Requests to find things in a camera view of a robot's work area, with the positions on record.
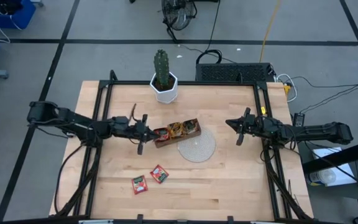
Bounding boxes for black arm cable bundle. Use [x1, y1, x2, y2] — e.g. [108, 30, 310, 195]
[259, 146, 315, 222]
[53, 141, 105, 218]

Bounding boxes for black cart frame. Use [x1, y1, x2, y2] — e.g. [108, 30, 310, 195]
[301, 72, 358, 224]

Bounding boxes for white box device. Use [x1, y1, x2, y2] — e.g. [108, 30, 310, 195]
[305, 147, 357, 187]

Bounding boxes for large blue bin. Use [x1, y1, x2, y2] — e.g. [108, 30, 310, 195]
[0, 0, 37, 30]

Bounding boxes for white hexagonal plant pot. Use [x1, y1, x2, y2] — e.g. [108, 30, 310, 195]
[149, 72, 179, 105]

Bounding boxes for black left arm cable bundle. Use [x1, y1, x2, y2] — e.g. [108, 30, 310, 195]
[53, 141, 105, 218]

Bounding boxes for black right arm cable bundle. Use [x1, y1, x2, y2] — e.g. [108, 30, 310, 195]
[259, 146, 315, 222]

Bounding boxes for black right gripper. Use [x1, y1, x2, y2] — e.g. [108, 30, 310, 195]
[224, 107, 275, 146]

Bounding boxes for red tea packet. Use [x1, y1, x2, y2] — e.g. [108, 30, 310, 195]
[154, 127, 170, 141]
[149, 164, 170, 184]
[131, 175, 149, 195]

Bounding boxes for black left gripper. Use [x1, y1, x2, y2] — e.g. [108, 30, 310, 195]
[127, 113, 162, 156]

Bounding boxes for green cactus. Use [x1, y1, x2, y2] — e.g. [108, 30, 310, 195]
[153, 49, 170, 90]

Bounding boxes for looped white cable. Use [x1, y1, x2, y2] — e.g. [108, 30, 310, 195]
[275, 73, 298, 103]

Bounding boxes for orange tea packet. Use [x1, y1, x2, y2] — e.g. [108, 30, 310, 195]
[167, 122, 185, 138]

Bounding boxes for wooden three-compartment tray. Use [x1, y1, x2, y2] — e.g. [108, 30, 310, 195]
[152, 117, 203, 149]

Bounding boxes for black floor fan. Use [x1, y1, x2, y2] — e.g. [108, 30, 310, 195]
[161, 0, 198, 41]

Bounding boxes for black computer case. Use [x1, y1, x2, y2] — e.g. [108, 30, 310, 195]
[195, 62, 276, 83]

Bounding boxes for black floor cable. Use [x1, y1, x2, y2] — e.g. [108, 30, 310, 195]
[195, 0, 224, 65]

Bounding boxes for yellow cable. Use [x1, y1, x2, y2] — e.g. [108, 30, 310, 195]
[259, 0, 282, 63]

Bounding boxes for black power adapter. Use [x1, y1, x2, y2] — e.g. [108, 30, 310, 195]
[292, 112, 306, 128]

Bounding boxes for round woven placemat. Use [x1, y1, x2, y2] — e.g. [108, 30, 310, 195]
[177, 126, 217, 163]

